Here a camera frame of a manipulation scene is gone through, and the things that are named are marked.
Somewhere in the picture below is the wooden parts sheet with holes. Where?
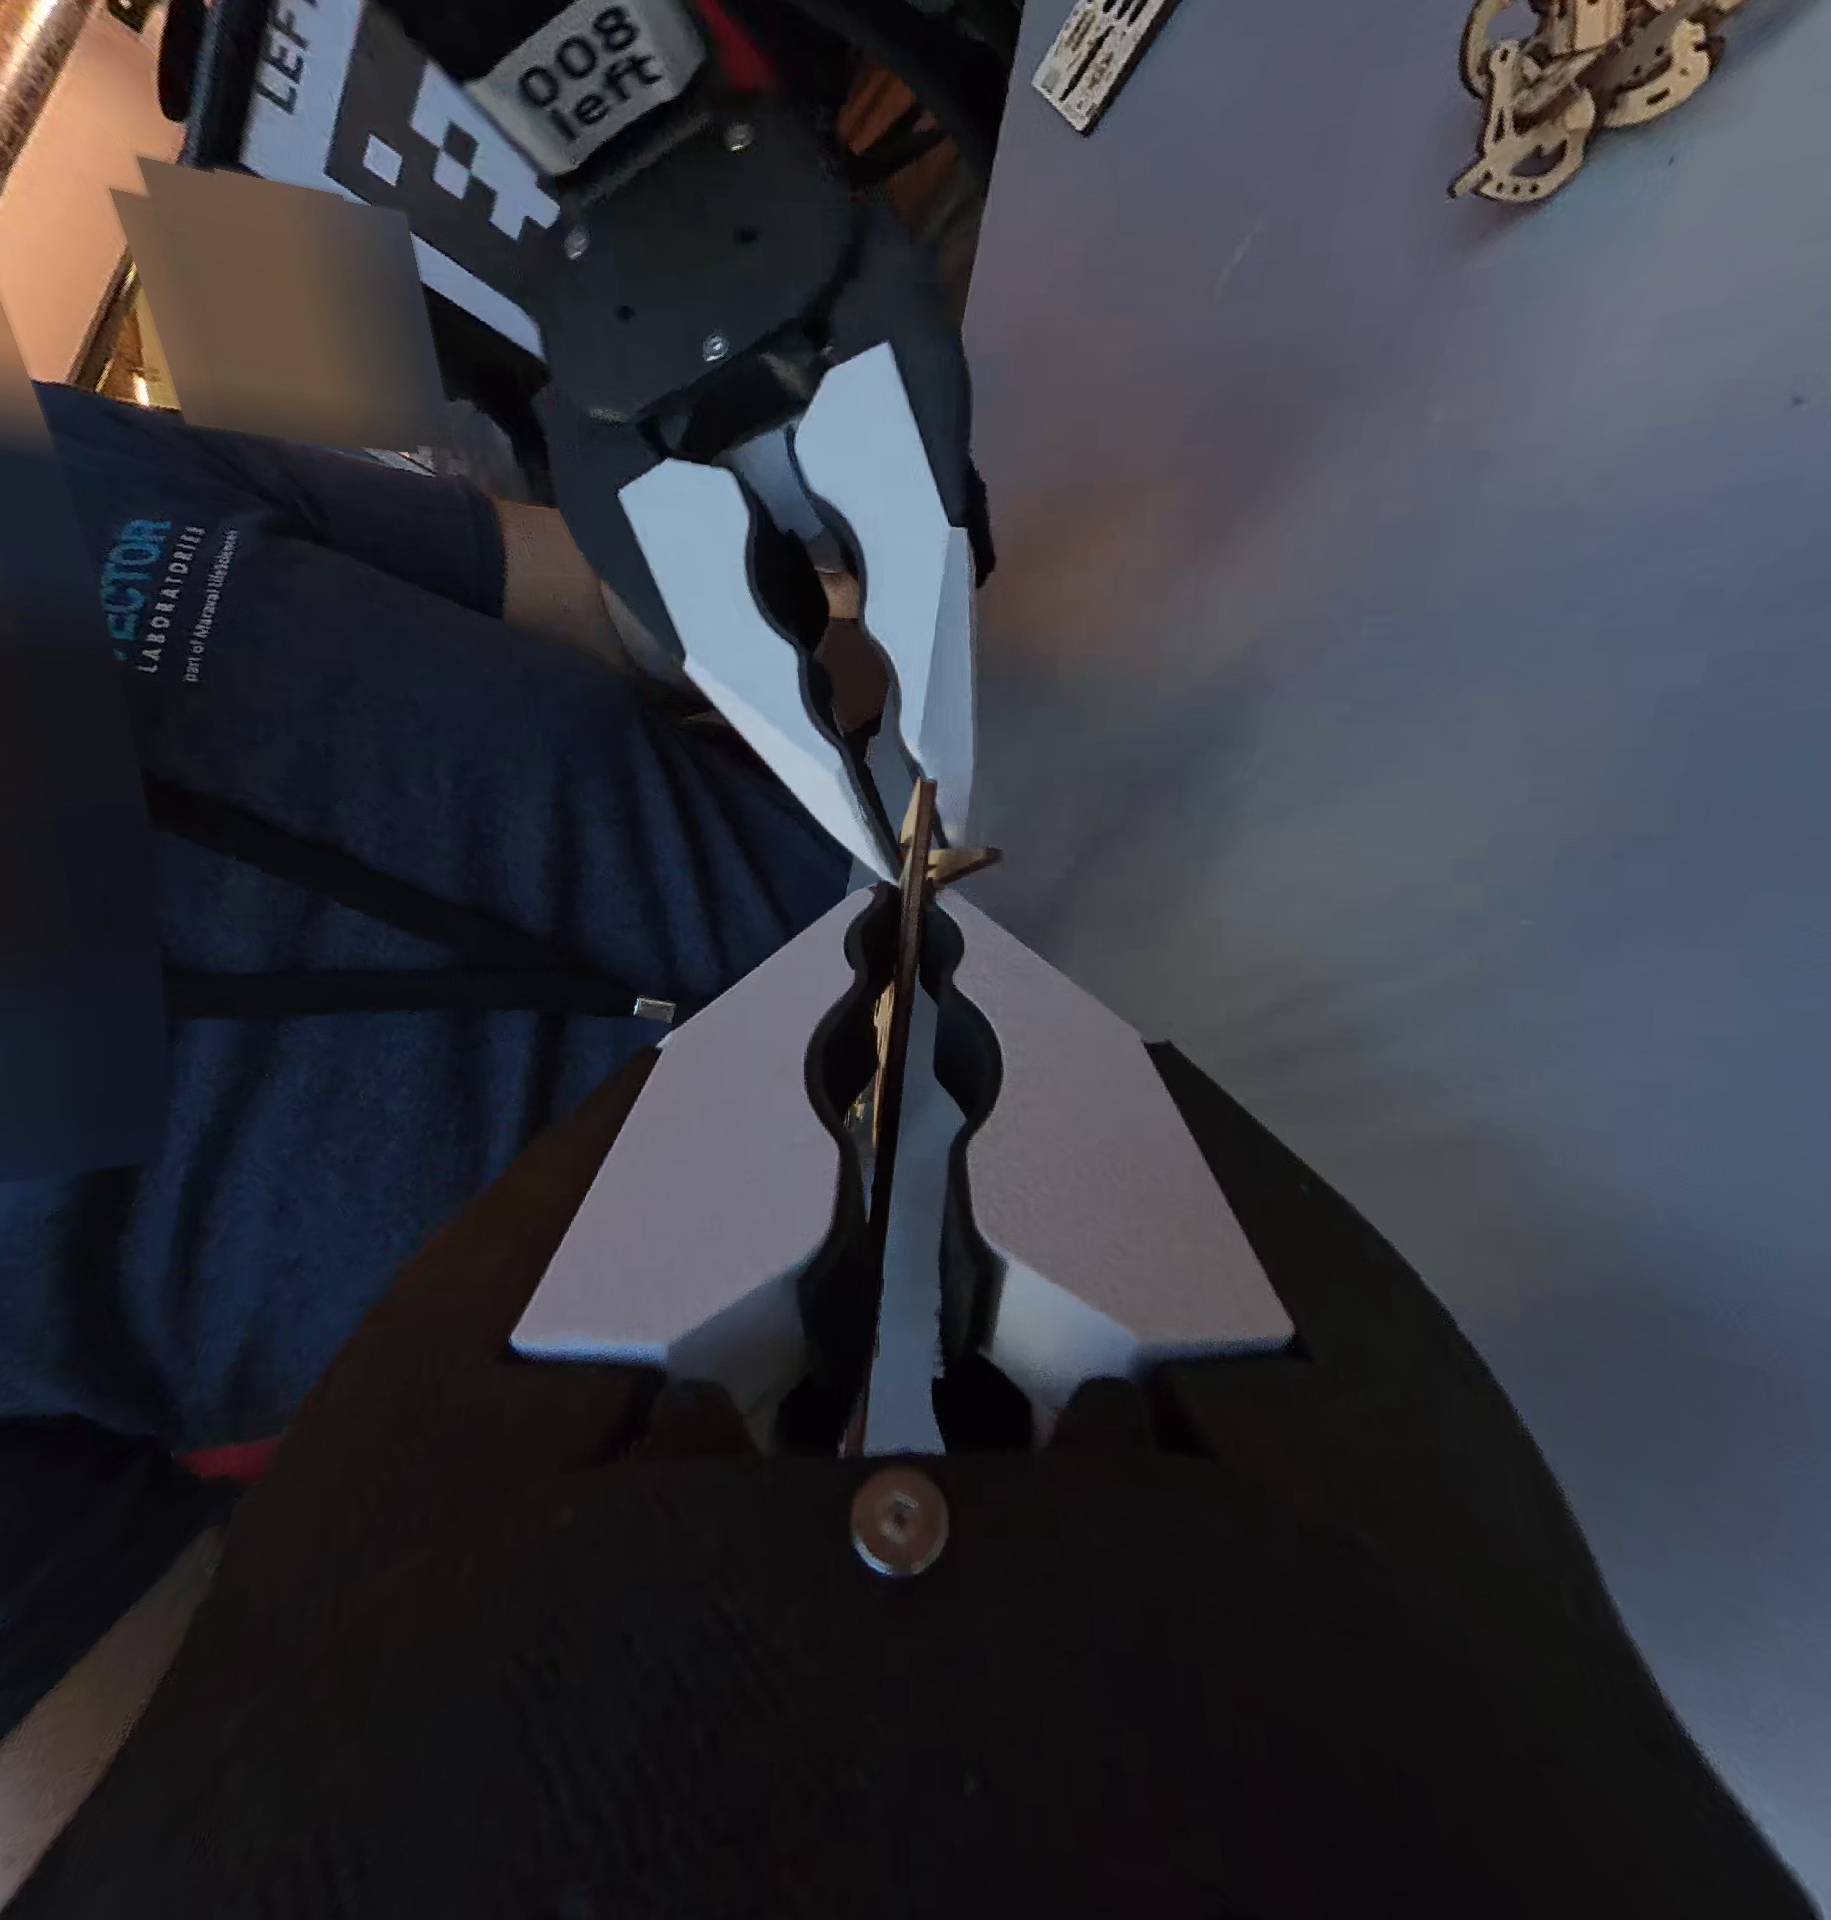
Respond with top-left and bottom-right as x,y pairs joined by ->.
844,779 -> 946,1462

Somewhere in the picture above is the wooden mechanical model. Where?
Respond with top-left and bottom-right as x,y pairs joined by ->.
1446,0 -> 1754,205

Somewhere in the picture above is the black body strap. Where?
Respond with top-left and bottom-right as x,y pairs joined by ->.
141,779 -> 675,1028

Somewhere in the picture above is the person's navy shirt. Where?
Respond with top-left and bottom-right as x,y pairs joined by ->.
0,378 -> 858,1768

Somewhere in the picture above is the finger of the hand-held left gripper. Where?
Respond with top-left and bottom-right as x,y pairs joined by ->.
782,343 -> 986,848
611,446 -> 911,886

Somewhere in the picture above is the person's left forearm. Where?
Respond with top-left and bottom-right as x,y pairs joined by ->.
496,504 -> 706,724

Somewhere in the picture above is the small wooden parts sheet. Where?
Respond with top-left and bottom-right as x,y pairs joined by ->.
1031,0 -> 1168,144

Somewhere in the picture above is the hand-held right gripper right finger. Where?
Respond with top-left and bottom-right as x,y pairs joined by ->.
925,899 -> 1296,1462

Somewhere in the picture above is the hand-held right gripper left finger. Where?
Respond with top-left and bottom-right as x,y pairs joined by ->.
509,886 -> 893,1462

